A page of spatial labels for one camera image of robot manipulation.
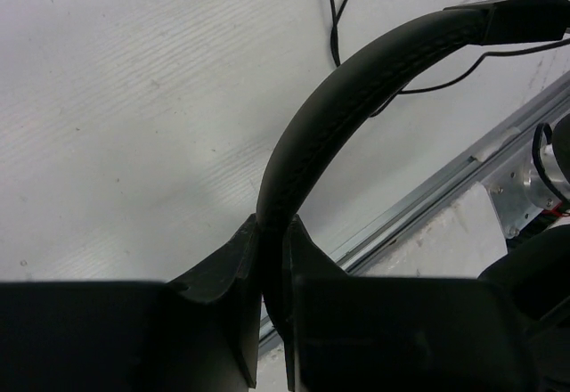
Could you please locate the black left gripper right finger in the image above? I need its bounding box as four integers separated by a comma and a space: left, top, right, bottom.
282, 218, 540, 391

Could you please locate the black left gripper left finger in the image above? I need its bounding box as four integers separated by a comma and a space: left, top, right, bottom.
1, 217, 260, 391

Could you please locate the black headset with microphone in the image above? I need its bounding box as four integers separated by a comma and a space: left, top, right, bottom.
256, 0, 569, 341

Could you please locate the aluminium table rail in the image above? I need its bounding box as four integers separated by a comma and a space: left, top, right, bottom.
256, 71, 569, 335

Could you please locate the right aluminium base plate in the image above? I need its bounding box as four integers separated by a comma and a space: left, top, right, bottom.
483, 143, 561, 239

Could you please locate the thin black right base wire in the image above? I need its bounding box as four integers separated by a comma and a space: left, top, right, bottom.
532, 121, 563, 201

